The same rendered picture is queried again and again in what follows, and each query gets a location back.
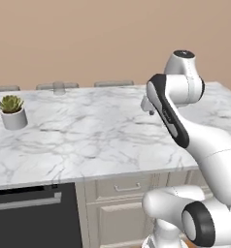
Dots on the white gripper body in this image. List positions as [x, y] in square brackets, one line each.
[146, 104]

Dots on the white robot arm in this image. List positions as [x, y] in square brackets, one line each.
[214, 151]

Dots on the beige drawer front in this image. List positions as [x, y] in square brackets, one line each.
[182, 179]
[104, 189]

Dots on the clear glass cup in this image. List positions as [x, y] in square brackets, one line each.
[59, 87]

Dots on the grey stool seat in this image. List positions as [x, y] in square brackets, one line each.
[114, 83]
[44, 86]
[4, 88]

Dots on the beige cupboard door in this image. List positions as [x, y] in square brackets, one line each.
[120, 226]

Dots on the succulent in white pot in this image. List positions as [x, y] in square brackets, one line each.
[13, 116]

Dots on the black dishwasher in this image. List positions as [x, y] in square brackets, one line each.
[36, 226]

